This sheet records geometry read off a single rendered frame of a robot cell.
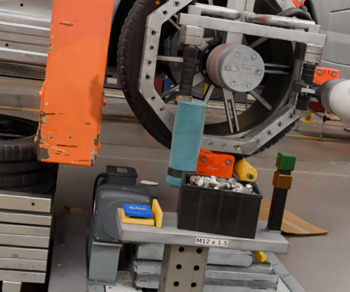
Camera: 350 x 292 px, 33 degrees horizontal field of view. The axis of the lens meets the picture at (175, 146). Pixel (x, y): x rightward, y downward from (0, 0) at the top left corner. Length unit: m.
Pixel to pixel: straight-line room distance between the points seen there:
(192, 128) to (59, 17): 0.48
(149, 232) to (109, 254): 0.58
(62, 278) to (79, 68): 0.67
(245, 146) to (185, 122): 0.27
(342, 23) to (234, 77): 0.78
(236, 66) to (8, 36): 0.86
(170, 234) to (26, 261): 0.58
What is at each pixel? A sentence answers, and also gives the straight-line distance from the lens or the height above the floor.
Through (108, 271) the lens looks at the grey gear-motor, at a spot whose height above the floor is 0.12.
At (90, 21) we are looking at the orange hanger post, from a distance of 1.66.
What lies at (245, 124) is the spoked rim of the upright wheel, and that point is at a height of 0.65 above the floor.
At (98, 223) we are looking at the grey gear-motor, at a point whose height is 0.30.
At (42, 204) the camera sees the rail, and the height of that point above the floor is 0.37.
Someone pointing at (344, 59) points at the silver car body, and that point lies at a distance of 2.41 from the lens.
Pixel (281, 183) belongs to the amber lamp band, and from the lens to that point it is 1.57.
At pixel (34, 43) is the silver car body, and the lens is 2.19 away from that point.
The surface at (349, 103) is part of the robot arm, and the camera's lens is 1.36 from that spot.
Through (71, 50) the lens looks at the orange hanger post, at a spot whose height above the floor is 0.84.
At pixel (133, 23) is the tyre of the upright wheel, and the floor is 0.94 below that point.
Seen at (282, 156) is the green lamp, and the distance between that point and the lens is 1.55.
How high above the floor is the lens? 0.92
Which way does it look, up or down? 11 degrees down
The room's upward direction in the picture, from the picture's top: 8 degrees clockwise
